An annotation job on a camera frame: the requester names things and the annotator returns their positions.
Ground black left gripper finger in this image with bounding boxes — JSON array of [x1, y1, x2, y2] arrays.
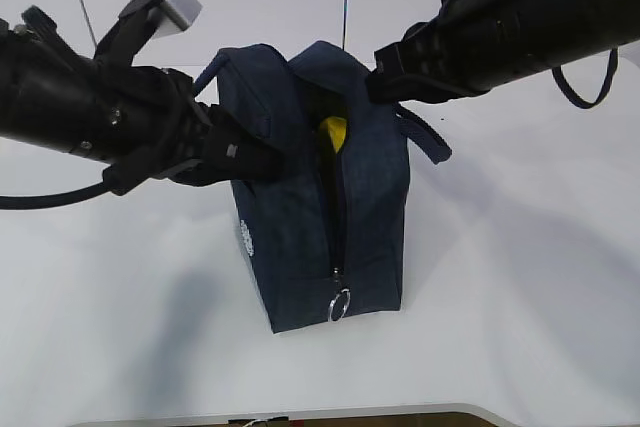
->
[[200, 104, 284, 181], [169, 159, 235, 187]]

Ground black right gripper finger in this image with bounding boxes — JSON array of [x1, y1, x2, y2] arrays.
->
[[365, 70, 465, 103]]

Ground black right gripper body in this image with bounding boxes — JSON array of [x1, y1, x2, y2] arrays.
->
[[372, 0, 505, 97]]

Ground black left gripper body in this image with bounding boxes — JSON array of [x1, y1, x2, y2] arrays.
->
[[102, 69, 211, 196]]

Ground yellow lemon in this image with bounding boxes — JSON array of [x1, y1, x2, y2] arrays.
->
[[317, 116, 348, 154]]

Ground navy blue lunch bag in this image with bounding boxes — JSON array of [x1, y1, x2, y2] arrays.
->
[[196, 41, 452, 333]]

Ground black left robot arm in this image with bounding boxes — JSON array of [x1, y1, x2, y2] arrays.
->
[[1, 22, 284, 195]]

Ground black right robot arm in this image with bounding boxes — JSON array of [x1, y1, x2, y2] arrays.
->
[[366, 0, 639, 104]]

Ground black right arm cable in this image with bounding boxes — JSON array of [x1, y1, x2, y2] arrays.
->
[[551, 46, 619, 110]]

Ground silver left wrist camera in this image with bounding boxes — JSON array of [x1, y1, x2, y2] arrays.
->
[[94, 0, 204, 68]]

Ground silver zipper pull ring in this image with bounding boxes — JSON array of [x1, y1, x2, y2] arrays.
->
[[327, 266, 353, 323]]

